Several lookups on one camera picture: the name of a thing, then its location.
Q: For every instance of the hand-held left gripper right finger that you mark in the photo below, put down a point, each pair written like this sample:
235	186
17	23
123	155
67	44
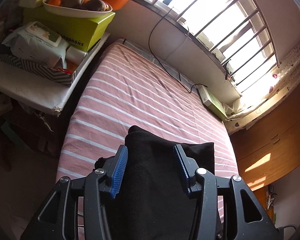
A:
182	170

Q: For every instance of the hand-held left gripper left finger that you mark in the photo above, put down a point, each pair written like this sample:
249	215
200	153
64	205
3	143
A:
118	172

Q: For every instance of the black pants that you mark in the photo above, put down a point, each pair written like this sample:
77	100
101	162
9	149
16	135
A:
152	180

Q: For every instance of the long green white box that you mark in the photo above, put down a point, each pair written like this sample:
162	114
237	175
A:
212	102

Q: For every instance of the pink striped bed sheet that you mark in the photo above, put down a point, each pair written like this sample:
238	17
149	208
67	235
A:
140	100

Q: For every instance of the small wooden cabinet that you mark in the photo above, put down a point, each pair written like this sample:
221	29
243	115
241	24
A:
267	205

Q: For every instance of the wooden wardrobe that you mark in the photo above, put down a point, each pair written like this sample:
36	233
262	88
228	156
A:
277	145

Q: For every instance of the heart print curtain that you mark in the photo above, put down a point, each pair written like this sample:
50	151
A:
277	87

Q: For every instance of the grey zigzag tray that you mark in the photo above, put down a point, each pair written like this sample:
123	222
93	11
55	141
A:
40	71

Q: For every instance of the yellow-green box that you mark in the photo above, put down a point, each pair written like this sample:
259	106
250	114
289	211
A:
72	30

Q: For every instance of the wet wipes pack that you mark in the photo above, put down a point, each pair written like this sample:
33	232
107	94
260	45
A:
37	45

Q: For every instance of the window grille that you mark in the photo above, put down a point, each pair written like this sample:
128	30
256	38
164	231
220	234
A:
215	17

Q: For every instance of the white bowl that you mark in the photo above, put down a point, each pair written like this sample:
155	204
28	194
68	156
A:
72	12

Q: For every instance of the orange fruit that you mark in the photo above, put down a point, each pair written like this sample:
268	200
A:
55	1

